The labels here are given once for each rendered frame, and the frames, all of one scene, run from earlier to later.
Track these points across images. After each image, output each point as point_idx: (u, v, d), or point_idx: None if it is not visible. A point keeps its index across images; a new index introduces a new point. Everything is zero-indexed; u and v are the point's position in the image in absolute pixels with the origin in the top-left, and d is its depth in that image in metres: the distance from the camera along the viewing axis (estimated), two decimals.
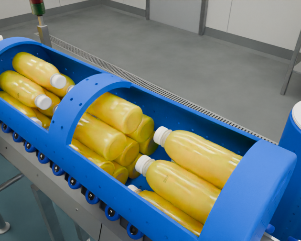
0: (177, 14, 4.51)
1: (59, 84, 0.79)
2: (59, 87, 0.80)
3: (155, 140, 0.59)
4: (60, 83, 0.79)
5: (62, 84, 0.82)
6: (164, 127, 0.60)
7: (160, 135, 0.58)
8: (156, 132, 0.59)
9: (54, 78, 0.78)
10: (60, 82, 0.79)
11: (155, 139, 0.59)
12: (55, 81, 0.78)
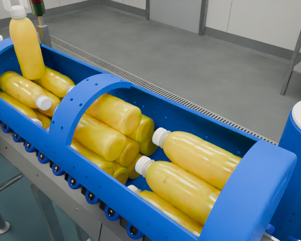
0: (177, 14, 4.51)
1: (15, 8, 0.75)
2: (17, 8, 0.75)
3: (155, 141, 0.60)
4: (16, 7, 0.76)
5: (24, 12, 0.77)
6: (162, 129, 0.60)
7: (159, 136, 0.59)
8: (155, 133, 0.59)
9: None
10: (16, 7, 0.76)
11: (154, 140, 0.60)
12: None
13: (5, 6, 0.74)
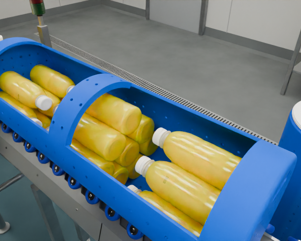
0: (177, 14, 4.51)
1: None
2: None
3: (155, 141, 0.60)
4: None
5: None
6: (162, 129, 0.60)
7: (159, 136, 0.59)
8: (155, 133, 0.59)
9: None
10: None
11: (154, 140, 0.60)
12: None
13: None
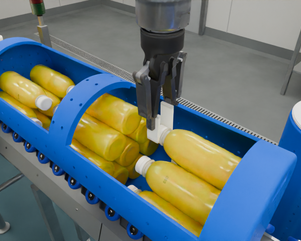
0: None
1: None
2: None
3: None
4: None
5: None
6: (163, 126, 0.59)
7: (159, 133, 0.58)
8: None
9: None
10: None
11: None
12: None
13: (150, 135, 0.59)
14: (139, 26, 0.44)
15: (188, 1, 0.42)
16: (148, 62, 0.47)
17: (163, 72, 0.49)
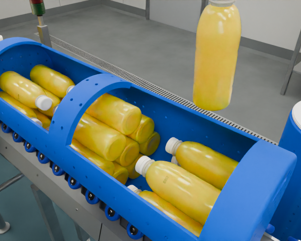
0: (177, 14, 4.51)
1: None
2: None
3: None
4: None
5: None
6: None
7: None
8: None
9: None
10: None
11: None
12: None
13: None
14: None
15: None
16: None
17: None
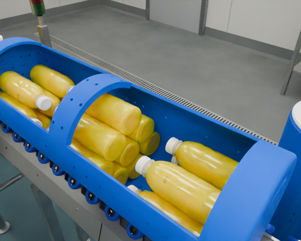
0: (177, 14, 4.51)
1: None
2: None
3: None
4: None
5: None
6: None
7: None
8: None
9: None
10: None
11: None
12: None
13: None
14: None
15: None
16: None
17: None
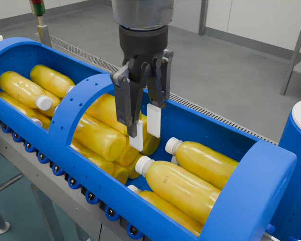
0: (177, 14, 4.51)
1: None
2: None
3: None
4: None
5: None
6: None
7: None
8: None
9: None
10: None
11: None
12: None
13: (132, 142, 0.54)
14: (116, 22, 0.40)
15: None
16: (128, 63, 0.43)
17: (145, 74, 0.44)
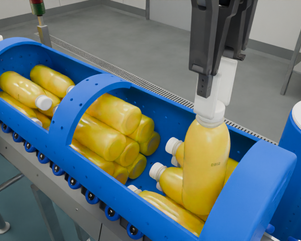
0: (177, 14, 4.51)
1: None
2: None
3: None
4: None
5: None
6: None
7: None
8: None
9: None
10: None
11: None
12: None
13: (199, 107, 0.38)
14: None
15: None
16: None
17: None
